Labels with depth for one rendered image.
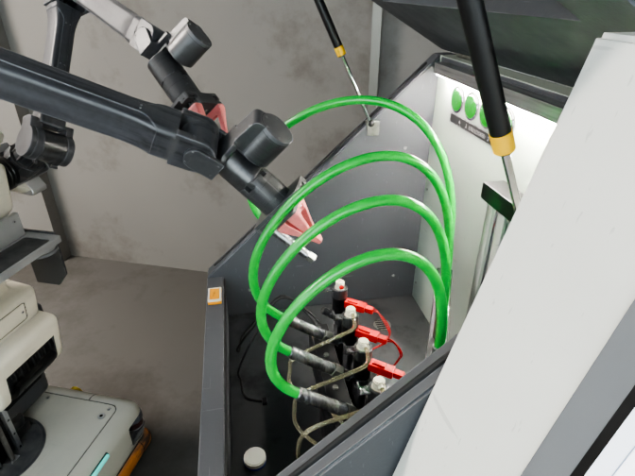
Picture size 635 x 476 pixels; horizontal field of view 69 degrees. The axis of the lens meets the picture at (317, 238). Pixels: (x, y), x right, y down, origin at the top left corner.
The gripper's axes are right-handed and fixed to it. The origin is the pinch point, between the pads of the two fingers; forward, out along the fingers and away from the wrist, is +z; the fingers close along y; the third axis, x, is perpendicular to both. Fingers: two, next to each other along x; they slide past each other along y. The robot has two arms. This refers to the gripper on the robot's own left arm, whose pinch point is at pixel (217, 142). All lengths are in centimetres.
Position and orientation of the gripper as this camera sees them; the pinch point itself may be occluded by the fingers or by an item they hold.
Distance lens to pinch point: 92.6
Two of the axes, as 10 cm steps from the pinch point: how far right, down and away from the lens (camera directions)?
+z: 5.8, 8.2, -0.4
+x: -7.2, 5.3, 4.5
